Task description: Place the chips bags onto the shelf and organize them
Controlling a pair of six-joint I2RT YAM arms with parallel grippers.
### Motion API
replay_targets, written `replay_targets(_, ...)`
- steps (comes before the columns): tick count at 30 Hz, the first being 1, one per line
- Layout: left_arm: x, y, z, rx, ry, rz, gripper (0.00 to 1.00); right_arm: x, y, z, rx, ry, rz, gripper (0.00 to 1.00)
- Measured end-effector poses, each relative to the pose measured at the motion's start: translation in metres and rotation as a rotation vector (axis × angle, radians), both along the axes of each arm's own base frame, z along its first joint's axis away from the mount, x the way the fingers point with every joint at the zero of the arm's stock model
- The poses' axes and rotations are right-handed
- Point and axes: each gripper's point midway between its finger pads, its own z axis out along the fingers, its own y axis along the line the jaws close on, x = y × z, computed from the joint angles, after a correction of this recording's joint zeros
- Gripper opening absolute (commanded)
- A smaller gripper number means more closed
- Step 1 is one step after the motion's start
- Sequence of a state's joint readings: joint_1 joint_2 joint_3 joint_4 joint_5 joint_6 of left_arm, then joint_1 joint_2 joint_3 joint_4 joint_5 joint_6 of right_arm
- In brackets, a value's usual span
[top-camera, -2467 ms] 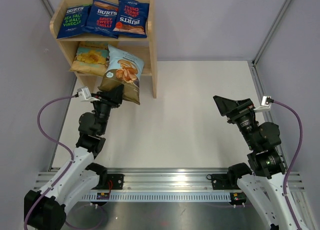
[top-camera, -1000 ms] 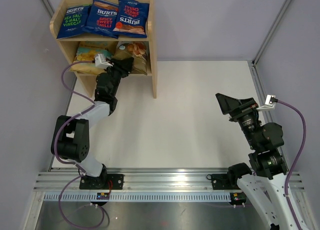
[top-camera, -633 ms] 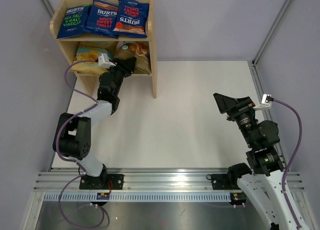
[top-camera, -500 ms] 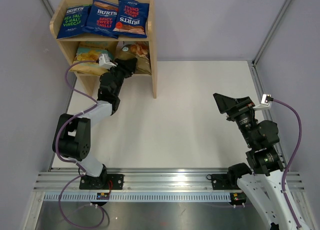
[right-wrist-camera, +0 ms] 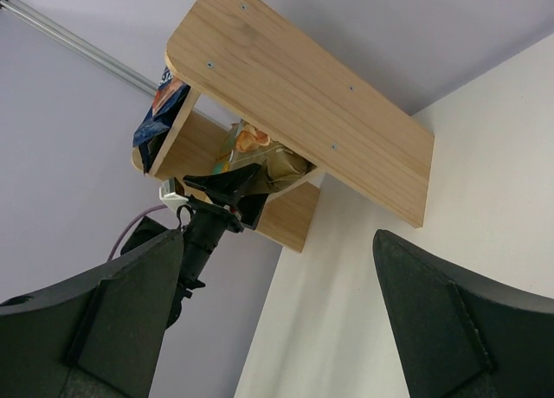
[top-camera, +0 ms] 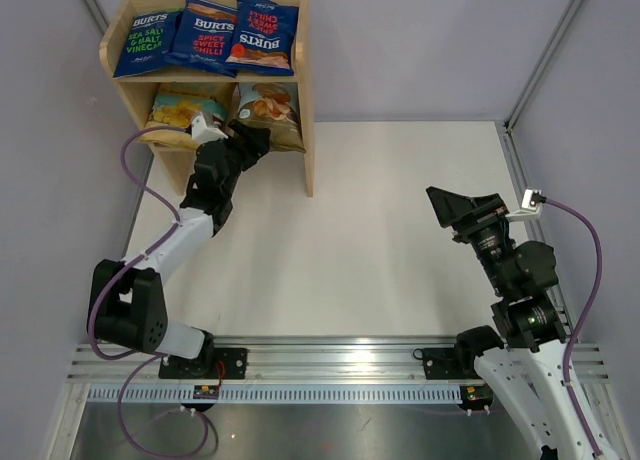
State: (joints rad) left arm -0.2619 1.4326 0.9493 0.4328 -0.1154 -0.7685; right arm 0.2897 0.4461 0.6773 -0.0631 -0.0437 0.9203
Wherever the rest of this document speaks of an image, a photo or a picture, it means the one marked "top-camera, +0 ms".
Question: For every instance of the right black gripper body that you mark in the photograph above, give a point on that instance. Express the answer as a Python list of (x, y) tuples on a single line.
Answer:
[(491, 217)]

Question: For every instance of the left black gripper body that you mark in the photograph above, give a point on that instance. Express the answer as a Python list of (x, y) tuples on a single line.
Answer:
[(240, 157)]

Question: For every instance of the light blue cassava chips bag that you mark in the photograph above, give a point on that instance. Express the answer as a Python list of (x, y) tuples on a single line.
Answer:
[(273, 106)]

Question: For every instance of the yellow kettle cooked chips bag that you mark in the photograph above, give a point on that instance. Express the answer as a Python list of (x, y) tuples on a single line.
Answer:
[(174, 106)]

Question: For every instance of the blue spicy sweet chilli bag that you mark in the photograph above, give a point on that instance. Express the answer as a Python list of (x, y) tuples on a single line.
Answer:
[(203, 37)]

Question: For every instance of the blue sea salt vinegar bag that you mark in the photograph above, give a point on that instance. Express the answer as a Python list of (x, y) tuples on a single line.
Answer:
[(148, 42)]

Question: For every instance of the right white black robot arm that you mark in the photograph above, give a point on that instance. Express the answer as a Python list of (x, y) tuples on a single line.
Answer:
[(525, 357)]

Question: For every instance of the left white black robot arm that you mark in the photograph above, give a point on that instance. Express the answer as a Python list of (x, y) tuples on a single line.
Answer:
[(127, 302)]

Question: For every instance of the wooden two-tier shelf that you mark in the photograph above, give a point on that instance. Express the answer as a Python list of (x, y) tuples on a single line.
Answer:
[(138, 92)]

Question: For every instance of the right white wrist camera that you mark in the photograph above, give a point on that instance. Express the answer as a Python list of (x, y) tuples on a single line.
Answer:
[(530, 208)]

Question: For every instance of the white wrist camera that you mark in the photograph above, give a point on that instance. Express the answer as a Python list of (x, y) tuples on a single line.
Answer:
[(206, 127), (530, 208)]

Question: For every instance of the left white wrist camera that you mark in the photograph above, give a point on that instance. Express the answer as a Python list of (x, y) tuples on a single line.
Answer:
[(206, 127)]

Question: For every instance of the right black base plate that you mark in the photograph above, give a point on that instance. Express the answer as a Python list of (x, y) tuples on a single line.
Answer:
[(449, 363)]

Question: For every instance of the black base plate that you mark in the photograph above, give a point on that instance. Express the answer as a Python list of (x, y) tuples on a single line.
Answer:
[(228, 363), (449, 363)]

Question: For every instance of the aluminium mounting rail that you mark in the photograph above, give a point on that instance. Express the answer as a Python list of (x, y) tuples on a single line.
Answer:
[(322, 360)]

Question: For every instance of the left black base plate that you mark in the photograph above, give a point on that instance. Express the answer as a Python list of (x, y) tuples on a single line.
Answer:
[(228, 363)]

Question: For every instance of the white slotted cable duct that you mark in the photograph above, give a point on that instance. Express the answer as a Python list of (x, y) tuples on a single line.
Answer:
[(279, 394)]

